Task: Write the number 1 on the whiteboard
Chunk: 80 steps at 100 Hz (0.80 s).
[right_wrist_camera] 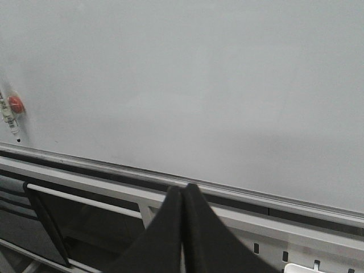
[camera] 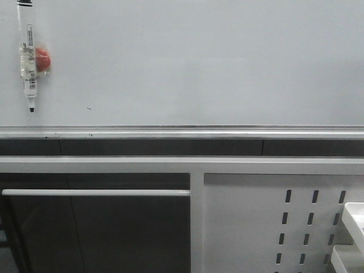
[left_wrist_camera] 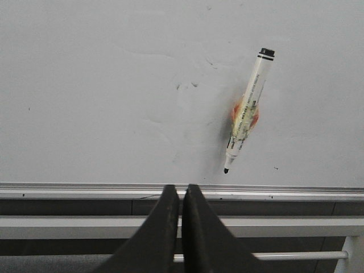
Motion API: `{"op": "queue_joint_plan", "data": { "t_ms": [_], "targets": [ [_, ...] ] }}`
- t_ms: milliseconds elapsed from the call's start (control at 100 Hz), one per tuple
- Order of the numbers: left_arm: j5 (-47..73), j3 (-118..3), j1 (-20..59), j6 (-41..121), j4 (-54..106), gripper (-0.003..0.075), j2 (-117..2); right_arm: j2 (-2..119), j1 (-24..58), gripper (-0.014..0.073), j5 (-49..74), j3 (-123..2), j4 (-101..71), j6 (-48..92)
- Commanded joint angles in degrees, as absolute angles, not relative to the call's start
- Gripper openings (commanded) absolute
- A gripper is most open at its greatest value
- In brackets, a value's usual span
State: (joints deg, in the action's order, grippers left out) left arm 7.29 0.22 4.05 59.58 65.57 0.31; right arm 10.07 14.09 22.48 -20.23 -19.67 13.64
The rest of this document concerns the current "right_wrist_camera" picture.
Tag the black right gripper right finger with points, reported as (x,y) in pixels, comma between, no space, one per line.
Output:
(209,246)

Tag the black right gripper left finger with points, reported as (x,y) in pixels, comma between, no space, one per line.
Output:
(158,248)

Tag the white whiteboard marker pen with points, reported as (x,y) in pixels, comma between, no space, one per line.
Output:
(9,118)

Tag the red round magnet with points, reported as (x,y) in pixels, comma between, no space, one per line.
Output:
(16,104)

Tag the large whiteboard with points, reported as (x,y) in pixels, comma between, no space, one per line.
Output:
(261,97)

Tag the white upper plastic tray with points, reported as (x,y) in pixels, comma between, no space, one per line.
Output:
(337,268)

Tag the white horizontal rod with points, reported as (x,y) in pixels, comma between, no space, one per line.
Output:
(87,201)

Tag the white metal stand frame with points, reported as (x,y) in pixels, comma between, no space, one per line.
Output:
(247,213)

